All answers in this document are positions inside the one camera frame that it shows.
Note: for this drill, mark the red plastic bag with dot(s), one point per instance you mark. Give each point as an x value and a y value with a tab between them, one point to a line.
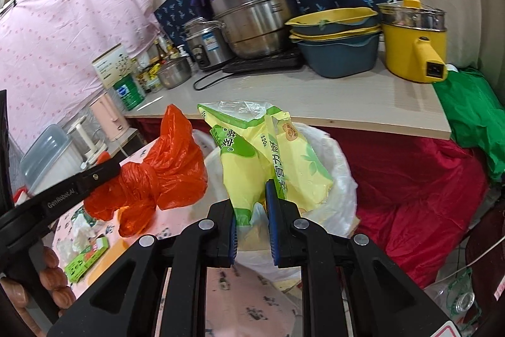
173	171

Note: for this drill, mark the person's left hand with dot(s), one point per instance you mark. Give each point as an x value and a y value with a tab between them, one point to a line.
53	277

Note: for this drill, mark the cluster of condiment bottles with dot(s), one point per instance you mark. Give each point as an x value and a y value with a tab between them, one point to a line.
152	78

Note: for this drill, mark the red cloth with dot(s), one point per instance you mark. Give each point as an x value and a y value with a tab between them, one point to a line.
414	195

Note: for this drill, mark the pink panda tablecloth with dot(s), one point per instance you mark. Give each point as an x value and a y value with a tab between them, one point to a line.
252	305

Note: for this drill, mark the waste bin with white liner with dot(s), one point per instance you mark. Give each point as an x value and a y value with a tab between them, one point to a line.
343	179

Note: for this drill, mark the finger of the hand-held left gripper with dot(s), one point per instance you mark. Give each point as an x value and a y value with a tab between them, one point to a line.
63	193

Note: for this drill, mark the small green box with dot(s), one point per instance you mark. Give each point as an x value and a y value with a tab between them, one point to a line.
85	262

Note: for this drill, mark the glass kettle white base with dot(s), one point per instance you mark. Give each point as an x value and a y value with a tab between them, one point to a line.
85	139

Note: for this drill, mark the steel bowl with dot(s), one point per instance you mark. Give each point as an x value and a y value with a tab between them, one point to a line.
173	74

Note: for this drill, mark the blue basin yellow rim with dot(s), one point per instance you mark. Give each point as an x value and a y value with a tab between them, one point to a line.
339	35
335	19
339	58

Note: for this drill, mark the green tin can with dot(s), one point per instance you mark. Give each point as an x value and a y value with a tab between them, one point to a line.
130	94

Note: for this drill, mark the white box floral print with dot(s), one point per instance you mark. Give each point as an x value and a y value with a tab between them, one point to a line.
110	64

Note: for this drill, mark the plastic container clear lid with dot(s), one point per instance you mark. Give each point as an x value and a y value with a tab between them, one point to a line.
43	155

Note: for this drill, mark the yellow green plastic bag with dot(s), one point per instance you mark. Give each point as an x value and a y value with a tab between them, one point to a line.
276	163

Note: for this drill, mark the red white box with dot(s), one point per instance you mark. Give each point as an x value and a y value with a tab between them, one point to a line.
20	198

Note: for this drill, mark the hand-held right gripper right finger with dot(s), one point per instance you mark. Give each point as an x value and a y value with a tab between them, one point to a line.
270	226

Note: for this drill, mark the pink dotted curtain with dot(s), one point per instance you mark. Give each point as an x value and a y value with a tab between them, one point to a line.
59	45

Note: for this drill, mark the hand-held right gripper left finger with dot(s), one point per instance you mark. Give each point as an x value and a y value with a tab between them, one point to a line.
233	242

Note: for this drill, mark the small steel rice cooker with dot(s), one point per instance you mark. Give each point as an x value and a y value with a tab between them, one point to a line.
205	45

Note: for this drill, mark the pink electric kettle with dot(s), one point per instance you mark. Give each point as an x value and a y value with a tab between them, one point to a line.
110	120

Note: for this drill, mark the yellow electric pot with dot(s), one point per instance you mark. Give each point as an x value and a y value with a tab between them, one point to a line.
402	48

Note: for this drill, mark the clear plastic bottle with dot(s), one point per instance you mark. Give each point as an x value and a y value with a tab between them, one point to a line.
457	301

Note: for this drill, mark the black induction cooktop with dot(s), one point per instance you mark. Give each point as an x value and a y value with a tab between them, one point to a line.
260	64

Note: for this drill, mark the green cloth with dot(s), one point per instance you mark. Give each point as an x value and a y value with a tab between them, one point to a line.
469	112

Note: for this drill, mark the crumpled white tissue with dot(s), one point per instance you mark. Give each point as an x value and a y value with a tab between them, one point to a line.
75	238

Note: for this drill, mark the large steel steamer pot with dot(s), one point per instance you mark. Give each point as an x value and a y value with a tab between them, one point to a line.
252	17

